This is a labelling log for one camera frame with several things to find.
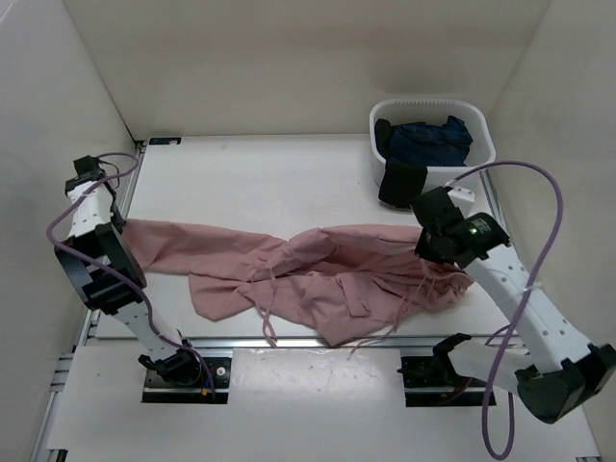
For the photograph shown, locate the pink trousers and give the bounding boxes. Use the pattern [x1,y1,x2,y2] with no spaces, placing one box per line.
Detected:
[123,219,474,346]

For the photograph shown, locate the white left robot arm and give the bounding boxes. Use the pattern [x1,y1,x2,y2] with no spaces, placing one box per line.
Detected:
[46,154,202,386]

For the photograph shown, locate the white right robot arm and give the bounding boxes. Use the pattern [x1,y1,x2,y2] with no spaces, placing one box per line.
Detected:
[411,187,615,424]

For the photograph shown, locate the dark blue trousers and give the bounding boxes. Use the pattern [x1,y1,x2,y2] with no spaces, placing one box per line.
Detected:
[400,115,474,167]

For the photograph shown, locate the black garment over basket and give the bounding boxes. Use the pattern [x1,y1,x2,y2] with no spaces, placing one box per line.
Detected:
[374,118,427,209]

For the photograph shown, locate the white plastic basket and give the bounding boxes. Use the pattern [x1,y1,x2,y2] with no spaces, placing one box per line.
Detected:
[369,97,496,188]

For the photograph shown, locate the white front cover board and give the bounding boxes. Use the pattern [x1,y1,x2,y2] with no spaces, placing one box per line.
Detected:
[50,346,601,449]

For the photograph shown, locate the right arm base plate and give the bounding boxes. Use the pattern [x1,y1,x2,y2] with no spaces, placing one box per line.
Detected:
[398,347,485,408]

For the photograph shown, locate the aluminium table frame rail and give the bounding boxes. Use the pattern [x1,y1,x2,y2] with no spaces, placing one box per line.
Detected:
[46,135,504,461]

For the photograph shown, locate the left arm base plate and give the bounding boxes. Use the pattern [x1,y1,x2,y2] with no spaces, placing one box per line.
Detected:
[139,350,232,404]

